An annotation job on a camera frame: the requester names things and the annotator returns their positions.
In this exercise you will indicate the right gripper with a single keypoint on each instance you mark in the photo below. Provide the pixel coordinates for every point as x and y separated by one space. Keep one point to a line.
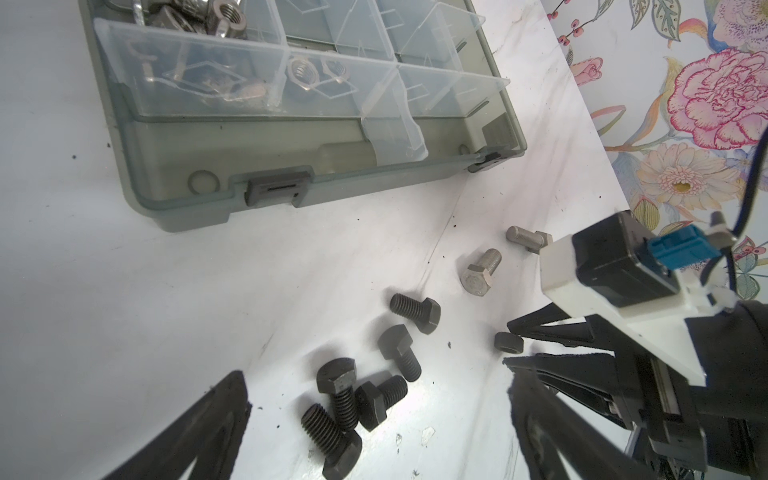
722 424

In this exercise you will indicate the small silver hex nut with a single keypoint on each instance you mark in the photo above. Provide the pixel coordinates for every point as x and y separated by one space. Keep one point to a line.
335 70

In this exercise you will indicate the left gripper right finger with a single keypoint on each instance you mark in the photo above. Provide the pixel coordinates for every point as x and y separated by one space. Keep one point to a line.
551 434

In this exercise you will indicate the silver hex bolt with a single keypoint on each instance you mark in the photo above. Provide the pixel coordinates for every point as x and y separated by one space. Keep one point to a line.
477 277
532 241

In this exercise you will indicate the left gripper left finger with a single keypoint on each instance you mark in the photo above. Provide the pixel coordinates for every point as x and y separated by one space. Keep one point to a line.
204 441

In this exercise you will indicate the grey plastic organizer box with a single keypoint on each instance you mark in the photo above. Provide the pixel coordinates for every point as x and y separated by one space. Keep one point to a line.
425 101

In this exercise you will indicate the black hex bolt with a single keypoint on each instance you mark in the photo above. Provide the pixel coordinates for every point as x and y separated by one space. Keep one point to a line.
424 314
373 401
337 379
395 344

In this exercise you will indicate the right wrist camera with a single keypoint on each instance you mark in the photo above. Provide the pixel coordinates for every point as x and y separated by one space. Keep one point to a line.
640 283

